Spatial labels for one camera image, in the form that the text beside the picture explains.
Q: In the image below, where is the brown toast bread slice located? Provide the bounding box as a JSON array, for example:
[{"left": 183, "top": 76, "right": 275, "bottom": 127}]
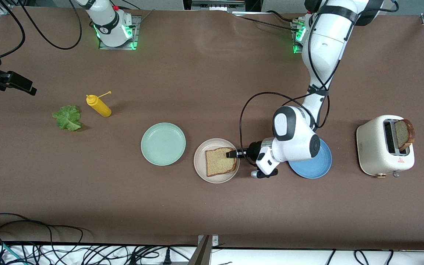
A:
[
  {"left": 394, "top": 119, "right": 416, "bottom": 151},
  {"left": 205, "top": 147, "right": 238, "bottom": 177}
]

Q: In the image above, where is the green lettuce leaf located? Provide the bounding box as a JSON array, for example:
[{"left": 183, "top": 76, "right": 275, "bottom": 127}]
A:
[{"left": 52, "top": 105, "right": 82, "bottom": 132}]

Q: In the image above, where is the yellow mustard squeeze bottle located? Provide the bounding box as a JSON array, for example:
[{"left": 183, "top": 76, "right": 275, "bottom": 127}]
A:
[{"left": 86, "top": 91, "right": 112, "bottom": 118}]

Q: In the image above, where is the beige round plate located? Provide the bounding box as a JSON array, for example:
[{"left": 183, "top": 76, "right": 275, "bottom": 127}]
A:
[{"left": 193, "top": 138, "right": 240, "bottom": 184}]

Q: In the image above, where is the blue round plate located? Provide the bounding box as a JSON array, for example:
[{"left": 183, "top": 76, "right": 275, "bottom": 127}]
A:
[{"left": 287, "top": 138, "right": 333, "bottom": 179}]

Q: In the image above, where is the light green round plate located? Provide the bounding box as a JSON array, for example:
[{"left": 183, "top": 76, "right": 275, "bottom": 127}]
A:
[{"left": 141, "top": 122, "right": 187, "bottom": 166}]

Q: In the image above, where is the white two-slot toaster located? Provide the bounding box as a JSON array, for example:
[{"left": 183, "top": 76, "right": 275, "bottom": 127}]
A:
[{"left": 356, "top": 115, "right": 415, "bottom": 180}]

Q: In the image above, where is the black equipment box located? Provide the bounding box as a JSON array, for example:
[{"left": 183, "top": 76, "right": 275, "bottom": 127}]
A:
[{"left": 183, "top": 0, "right": 262, "bottom": 12}]

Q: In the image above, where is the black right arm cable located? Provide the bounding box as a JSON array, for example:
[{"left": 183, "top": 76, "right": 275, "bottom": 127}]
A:
[{"left": 0, "top": 0, "right": 83, "bottom": 67}]

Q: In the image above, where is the aluminium profile post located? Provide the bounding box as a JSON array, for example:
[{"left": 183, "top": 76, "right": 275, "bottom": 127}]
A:
[{"left": 188, "top": 234, "right": 220, "bottom": 265}]

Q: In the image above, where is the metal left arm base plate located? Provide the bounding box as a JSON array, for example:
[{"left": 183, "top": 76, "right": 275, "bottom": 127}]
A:
[{"left": 290, "top": 20, "right": 308, "bottom": 55}]

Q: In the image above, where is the black braided cable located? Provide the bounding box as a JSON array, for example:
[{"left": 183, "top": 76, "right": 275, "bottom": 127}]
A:
[{"left": 240, "top": 15, "right": 301, "bottom": 32}]

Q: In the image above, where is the long black looped cable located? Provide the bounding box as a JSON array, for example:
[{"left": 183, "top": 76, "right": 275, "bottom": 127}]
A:
[{"left": 0, "top": 213, "right": 93, "bottom": 258}]

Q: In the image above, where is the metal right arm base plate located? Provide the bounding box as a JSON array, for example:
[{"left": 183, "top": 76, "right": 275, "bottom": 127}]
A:
[{"left": 98, "top": 15, "right": 142, "bottom": 50}]

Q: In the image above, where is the thin black cable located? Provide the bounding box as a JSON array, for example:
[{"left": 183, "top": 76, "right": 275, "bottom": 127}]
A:
[{"left": 265, "top": 10, "right": 299, "bottom": 22}]

